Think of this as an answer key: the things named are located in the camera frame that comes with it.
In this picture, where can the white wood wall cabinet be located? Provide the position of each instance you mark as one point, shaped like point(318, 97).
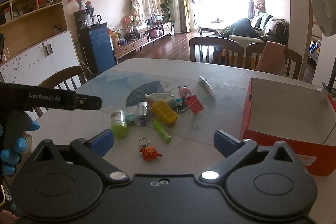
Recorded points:
point(37, 43)

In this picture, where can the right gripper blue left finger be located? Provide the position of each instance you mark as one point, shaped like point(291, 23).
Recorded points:
point(89, 153)

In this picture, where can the green lid spice jar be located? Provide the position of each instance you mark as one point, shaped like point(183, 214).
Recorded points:
point(118, 124)

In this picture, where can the floral cloth on rack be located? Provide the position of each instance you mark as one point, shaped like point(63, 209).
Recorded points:
point(142, 10)

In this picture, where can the correction tape dispenser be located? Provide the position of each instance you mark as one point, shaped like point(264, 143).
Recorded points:
point(154, 97)

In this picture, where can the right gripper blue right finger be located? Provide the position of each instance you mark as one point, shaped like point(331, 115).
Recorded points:
point(237, 153)

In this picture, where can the silver cap clear bottle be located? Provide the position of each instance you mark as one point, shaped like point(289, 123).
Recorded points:
point(141, 114)

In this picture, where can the red cardboard box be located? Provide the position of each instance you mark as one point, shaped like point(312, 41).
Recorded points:
point(302, 117)

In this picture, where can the wooden tv console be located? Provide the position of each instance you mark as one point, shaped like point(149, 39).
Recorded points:
point(143, 38)

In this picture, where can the wooden chair with pink cloth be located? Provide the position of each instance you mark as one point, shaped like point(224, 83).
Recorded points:
point(253, 53)

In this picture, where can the blue water dispenser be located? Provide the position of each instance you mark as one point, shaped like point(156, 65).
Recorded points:
point(97, 48)

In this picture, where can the yellow rectangular box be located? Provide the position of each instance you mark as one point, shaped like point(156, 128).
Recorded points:
point(164, 113)

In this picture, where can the left blue gloved hand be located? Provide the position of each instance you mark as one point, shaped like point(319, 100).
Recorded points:
point(11, 156)

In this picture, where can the sofa with clothes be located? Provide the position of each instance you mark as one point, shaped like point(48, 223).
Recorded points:
point(261, 29)

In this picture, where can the orange fish keychain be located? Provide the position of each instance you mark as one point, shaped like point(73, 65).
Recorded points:
point(147, 152)

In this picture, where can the dark wooden chair centre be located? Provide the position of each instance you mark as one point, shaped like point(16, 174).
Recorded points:
point(215, 50)

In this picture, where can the white green glue pen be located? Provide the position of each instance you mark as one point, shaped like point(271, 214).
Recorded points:
point(206, 85)

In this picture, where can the wooden chair at left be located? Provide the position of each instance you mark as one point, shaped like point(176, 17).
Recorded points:
point(67, 79)

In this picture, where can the red binder clip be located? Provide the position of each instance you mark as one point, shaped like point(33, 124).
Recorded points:
point(194, 104)

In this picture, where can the teal egg shaped toy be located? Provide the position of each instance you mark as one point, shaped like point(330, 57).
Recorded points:
point(130, 118)

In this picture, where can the white desk lamp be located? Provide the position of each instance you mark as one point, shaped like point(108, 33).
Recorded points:
point(324, 11)

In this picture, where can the pink pig figurine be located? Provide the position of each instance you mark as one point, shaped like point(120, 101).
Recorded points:
point(184, 92)

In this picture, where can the white standing air conditioner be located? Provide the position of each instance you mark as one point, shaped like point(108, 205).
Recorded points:
point(175, 15)

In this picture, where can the pink cloth on chair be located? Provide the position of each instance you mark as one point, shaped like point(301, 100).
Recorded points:
point(272, 59)

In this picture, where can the blue white rabbit keychain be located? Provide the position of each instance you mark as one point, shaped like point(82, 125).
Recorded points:
point(178, 104)

